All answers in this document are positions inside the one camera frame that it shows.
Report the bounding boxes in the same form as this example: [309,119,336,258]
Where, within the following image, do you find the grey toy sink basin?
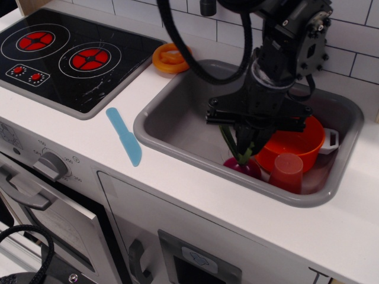
[133,70,364,208]

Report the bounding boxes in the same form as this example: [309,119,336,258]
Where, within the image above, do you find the orange toy ring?
[152,43,193,75]

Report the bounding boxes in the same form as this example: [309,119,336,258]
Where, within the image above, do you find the white cabinet door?
[97,172,332,283]

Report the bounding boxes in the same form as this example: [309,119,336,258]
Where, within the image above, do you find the black braided lower cable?
[0,225,54,284]

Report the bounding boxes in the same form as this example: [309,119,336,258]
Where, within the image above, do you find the black toy stove top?
[1,8,163,120]

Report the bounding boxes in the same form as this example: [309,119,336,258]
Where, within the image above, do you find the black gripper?
[206,67,313,155]

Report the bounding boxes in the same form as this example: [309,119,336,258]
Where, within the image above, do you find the grey oven door handle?
[1,165,52,211]

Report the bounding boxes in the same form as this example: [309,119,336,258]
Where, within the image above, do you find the toy oven door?
[1,155,121,283]

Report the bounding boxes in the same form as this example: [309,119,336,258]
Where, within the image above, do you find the grey cabinet door handle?
[129,239,153,284]

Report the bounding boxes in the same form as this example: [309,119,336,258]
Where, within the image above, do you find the purple toy beet green leaves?
[219,125,262,179]

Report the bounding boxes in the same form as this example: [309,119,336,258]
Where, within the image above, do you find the orange plastic cup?
[268,153,303,195]

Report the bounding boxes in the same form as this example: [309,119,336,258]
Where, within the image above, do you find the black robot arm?
[207,1,332,155]

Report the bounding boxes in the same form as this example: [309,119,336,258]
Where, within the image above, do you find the orange toy pot white handles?
[255,116,339,172]

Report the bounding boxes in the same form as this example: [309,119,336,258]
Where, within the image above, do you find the black braided cable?
[156,0,254,85]
[0,225,54,284]

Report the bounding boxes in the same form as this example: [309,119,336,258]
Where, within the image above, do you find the grey oven knob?
[33,152,68,182]

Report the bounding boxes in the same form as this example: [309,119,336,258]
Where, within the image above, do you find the blue plastic toy knife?
[106,108,142,167]

